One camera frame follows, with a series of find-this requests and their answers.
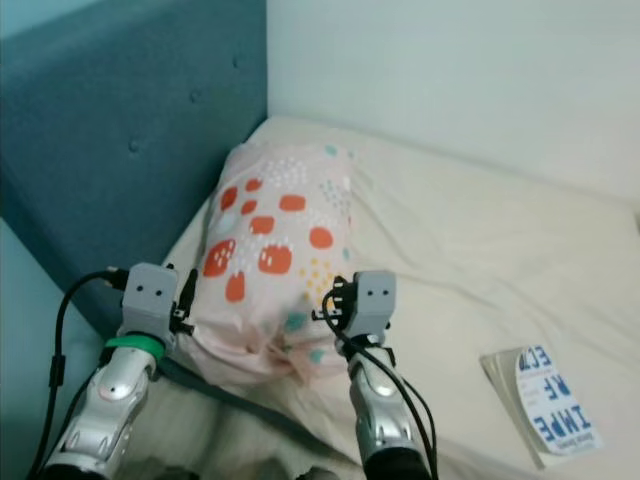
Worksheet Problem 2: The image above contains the mattress with cream sheet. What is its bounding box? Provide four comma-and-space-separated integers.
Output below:
160, 115, 640, 480

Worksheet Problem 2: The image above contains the white and blue book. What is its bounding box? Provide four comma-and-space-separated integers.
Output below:
480, 345, 603, 458

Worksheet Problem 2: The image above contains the pink patterned pillow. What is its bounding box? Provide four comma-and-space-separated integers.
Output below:
188, 140, 361, 381

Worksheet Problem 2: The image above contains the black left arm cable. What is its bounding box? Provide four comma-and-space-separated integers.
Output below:
43, 268, 131, 480

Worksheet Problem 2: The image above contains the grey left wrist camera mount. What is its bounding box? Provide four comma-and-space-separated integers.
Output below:
122, 263, 181, 336

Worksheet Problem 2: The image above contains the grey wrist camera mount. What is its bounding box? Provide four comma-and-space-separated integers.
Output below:
122, 263, 181, 336
352, 270, 398, 339

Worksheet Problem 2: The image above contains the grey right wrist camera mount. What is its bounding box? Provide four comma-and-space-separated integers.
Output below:
352, 270, 398, 339

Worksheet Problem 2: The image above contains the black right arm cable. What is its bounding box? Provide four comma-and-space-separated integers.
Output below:
315, 300, 441, 480

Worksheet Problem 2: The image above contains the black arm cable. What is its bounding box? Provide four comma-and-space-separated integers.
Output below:
43, 268, 131, 480
315, 300, 441, 480

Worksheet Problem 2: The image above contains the teal upholstered headboard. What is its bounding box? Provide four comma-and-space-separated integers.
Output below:
0, 0, 271, 341

